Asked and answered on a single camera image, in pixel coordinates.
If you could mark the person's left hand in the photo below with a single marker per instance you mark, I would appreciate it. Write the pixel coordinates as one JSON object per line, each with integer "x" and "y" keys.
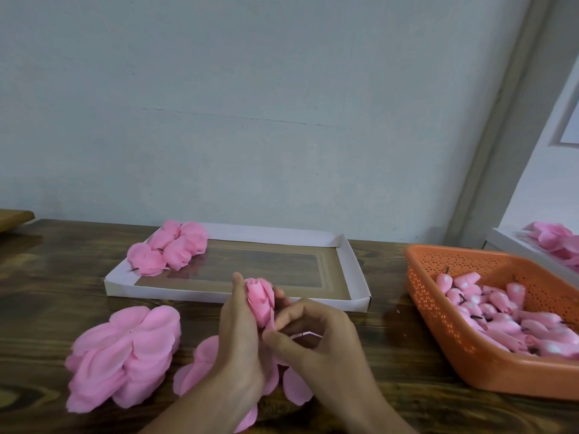
{"x": 237, "y": 343}

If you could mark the person's right hand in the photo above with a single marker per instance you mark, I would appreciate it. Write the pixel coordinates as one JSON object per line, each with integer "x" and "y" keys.
{"x": 330, "y": 361}

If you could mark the stack of pink petals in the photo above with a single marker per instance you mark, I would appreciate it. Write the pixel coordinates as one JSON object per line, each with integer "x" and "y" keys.
{"x": 122, "y": 357}
{"x": 194, "y": 370}

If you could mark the white shallow tray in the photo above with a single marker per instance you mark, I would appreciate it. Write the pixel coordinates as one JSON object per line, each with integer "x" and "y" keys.
{"x": 271, "y": 266}

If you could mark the pink petal flower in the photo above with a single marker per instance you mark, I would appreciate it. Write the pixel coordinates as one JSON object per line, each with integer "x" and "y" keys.
{"x": 194, "y": 236}

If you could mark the group of finished pink roses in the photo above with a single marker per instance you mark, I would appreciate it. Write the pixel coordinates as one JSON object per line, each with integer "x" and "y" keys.
{"x": 145, "y": 259}

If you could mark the pink rose buds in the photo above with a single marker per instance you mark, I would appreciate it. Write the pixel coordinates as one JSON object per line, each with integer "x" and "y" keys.
{"x": 493, "y": 316}

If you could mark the pile of pink petals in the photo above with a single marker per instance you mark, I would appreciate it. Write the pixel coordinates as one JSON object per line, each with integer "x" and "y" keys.
{"x": 554, "y": 239}

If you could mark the person's left forearm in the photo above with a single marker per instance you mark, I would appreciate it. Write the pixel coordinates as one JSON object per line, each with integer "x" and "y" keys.
{"x": 194, "y": 413}

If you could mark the person's right forearm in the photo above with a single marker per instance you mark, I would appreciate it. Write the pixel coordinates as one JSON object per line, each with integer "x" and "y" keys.
{"x": 375, "y": 420}

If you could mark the orange plastic basket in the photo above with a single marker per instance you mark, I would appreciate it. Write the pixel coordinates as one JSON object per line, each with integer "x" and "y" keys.
{"x": 475, "y": 370}

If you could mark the white paper notice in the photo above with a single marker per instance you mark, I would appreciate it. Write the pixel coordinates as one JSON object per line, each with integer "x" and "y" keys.
{"x": 571, "y": 126}

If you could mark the grey door frame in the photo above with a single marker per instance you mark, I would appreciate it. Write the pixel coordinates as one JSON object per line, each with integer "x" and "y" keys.
{"x": 507, "y": 117}

